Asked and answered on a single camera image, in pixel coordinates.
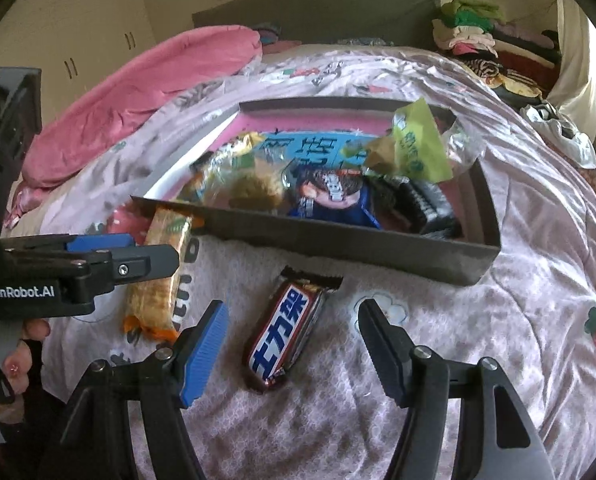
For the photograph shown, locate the pink blanket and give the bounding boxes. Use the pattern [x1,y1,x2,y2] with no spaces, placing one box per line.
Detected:
[3,25,262,229]

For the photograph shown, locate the orange long biscuit pack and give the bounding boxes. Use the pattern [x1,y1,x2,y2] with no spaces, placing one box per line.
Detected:
[122,208,193,344]

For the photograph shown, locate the pink and blue book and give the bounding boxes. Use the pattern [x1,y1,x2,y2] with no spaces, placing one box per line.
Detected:
[191,108,392,188]

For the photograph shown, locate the pile of folded clothes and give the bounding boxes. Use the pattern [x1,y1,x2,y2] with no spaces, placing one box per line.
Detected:
[432,0,562,110]

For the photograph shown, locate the blue Oreo cookie pack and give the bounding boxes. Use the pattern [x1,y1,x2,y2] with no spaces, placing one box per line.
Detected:
[288,165,381,229]

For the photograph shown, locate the clear bag green label snack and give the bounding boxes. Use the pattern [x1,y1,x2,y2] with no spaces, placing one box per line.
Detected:
[175,131,295,214]

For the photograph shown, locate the clear candy bag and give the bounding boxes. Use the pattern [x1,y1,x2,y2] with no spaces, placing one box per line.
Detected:
[441,110,485,177]

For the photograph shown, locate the dark green snack packet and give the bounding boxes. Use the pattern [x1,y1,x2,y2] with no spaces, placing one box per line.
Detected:
[371,176,462,240]

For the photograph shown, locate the left hand red nails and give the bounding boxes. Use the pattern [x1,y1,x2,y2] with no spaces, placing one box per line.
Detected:
[2,318,51,394]

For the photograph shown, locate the cream wardrobe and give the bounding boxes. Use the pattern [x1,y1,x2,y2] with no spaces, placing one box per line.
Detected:
[0,0,155,124]

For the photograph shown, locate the grey bed headboard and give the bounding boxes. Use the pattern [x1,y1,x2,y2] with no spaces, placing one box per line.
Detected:
[193,0,441,50]

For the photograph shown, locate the yellow-green snack packet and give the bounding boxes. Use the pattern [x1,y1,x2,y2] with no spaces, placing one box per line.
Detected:
[363,98,453,183]

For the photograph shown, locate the white plastic bag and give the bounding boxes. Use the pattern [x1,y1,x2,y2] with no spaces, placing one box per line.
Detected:
[520,101,596,170]

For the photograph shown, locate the Snickers chocolate bar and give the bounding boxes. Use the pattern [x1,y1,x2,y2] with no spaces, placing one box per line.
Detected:
[241,266,343,393]

